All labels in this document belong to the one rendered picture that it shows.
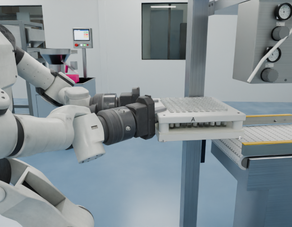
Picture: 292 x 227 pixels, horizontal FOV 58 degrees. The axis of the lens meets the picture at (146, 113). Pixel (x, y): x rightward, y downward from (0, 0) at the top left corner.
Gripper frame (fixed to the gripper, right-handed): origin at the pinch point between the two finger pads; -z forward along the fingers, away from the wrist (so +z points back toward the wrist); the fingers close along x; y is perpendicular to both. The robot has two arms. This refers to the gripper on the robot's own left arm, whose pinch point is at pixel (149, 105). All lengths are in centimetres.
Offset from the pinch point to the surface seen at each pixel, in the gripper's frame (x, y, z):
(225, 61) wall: 21, -468, -159
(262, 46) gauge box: -18.5, 19.6, -27.4
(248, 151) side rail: 9.9, 16.7, -27.1
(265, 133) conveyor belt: 12.1, -2.9, -40.6
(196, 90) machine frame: -2.5, -11.1, -17.5
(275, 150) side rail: 10.2, 15.6, -35.1
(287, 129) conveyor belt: 12, -8, -51
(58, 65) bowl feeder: 4, -238, 109
